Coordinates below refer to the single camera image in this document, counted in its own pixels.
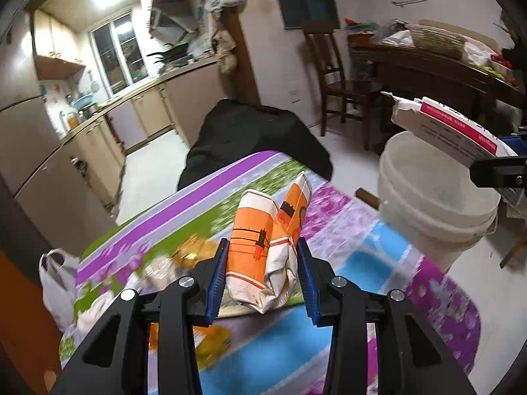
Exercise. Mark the colourful printed tablecloth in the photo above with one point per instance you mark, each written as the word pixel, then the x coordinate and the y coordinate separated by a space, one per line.
pixel 370 255

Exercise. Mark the beige kitchen counter cabinets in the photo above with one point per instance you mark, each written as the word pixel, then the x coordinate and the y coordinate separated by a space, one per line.
pixel 152 107

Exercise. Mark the black wok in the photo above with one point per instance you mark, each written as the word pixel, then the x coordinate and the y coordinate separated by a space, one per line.
pixel 173 51

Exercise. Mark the orange white carton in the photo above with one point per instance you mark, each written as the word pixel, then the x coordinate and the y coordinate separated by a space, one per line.
pixel 251 247

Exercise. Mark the teal basin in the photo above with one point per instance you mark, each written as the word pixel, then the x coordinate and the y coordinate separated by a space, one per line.
pixel 84 101

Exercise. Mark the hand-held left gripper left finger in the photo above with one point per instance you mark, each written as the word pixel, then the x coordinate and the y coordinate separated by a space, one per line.
pixel 216 288

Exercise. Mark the woven basket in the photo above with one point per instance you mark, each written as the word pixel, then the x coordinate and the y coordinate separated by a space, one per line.
pixel 436 39

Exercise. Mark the beige refrigerator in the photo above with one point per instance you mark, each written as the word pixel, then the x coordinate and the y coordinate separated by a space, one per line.
pixel 41 164

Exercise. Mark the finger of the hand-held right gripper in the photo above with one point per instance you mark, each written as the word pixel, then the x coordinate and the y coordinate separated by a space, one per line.
pixel 500 173
pixel 518 147

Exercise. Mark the white plastic bag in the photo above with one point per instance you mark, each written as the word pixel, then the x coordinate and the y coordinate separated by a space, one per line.
pixel 57 288

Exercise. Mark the beige wall cabinet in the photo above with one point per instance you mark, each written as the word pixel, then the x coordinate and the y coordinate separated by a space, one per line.
pixel 57 45

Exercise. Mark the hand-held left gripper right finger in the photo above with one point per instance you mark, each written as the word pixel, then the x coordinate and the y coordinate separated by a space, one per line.
pixel 306 288

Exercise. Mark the white box with pink edge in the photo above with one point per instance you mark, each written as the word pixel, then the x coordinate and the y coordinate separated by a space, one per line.
pixel 448 131

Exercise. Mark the kitchen window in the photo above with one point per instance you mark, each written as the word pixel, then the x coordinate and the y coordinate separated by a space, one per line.
pixel 119 53

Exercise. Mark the white plastic bucket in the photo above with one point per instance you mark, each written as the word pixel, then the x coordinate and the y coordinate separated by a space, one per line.
pixel 424 214

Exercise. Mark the black cloth-covered object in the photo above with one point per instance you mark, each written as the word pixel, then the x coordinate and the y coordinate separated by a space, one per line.
pixel 255 131

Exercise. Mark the hanging plastic bags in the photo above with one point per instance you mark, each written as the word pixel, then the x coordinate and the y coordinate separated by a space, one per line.
pixel 224 16

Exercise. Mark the dark wooden table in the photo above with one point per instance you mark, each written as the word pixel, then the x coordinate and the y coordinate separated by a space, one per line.
pixel 432 74

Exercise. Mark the gold cigarette pack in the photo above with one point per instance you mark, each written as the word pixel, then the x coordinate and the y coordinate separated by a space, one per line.
pixel 193 253

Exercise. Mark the dark wooden chair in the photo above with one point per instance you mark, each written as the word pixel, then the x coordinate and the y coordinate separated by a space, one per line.
pixel 329 86

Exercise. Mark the range hood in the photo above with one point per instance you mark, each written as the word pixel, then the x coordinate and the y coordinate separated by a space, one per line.
pixel 171 24

